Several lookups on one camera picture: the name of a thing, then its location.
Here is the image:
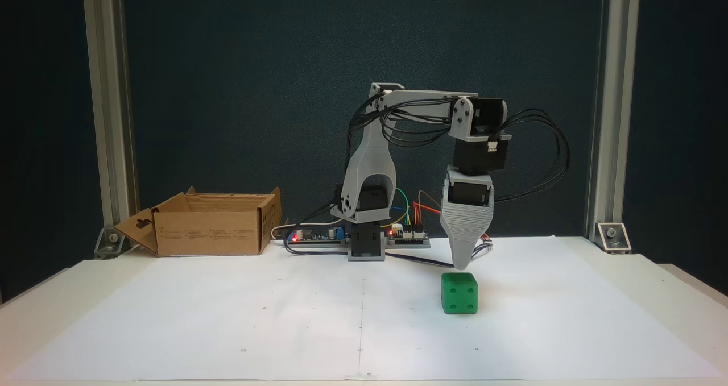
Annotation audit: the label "aluminium frame post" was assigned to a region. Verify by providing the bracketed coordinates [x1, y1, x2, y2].
[82, 0, 140, 230]
[585, 0, 642, 244]

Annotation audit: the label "white paper sheet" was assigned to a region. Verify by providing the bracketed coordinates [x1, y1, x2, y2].
[10, 235, 724, 382]

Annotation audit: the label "thick black cable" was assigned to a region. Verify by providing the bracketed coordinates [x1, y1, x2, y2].
[346, 93, 458, 148]

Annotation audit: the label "circuit board with jumper wires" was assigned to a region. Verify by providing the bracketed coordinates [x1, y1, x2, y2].
[387, 224, 431, 249]

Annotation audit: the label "brown cardboard box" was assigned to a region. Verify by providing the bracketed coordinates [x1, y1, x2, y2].
[114, 186, 283, 257]

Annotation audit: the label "thin black motor cable loop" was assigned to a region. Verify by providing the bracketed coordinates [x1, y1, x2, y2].
[489, 109, 570, 202]

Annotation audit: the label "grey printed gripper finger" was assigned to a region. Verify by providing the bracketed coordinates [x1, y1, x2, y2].
[441, 210, 494, 271]

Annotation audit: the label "green dice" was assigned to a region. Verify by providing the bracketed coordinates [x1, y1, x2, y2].
[441, 272, 478, 316]

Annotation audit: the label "black power cable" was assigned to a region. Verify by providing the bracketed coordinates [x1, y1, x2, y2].
[283, 241, 350, 257]

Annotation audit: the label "green yellow blue jumper wires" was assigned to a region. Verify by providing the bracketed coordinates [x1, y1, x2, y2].
[380, 187, 415, 230]

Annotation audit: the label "metal corner bracket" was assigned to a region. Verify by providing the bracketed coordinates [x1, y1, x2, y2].
[94, 227, 127, 260]
[595, 222, 632, 255]

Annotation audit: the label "blue circuit board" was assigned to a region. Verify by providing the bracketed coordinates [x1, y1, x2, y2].
[283, 226, 349, 249]

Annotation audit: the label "orange wire bundle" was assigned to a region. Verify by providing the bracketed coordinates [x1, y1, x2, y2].
[411, 190, 493, 244]

